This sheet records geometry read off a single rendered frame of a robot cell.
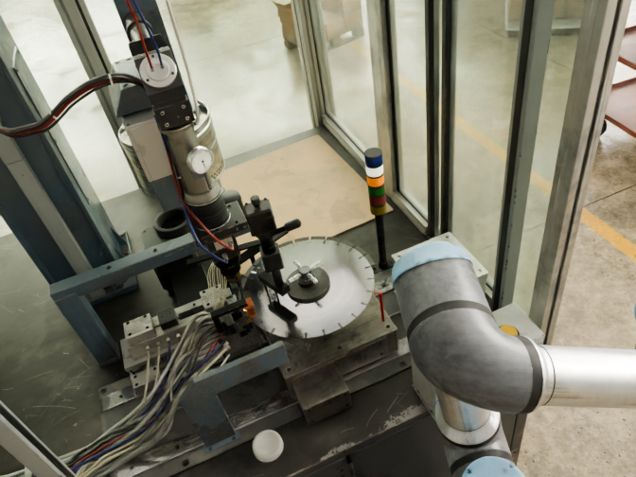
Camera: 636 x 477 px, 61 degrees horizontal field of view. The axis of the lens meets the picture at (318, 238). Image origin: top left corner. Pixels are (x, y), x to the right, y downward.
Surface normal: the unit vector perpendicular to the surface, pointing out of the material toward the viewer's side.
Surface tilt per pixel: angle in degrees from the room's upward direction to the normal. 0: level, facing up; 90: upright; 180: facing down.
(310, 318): 0
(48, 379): 0
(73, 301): 90
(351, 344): 0
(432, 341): 44
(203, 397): 90
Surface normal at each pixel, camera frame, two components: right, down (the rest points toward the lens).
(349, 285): -0.15, -0.73
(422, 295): -0.67, -0.52
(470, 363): -0.24, -0.08
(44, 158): 0.38, 0.58
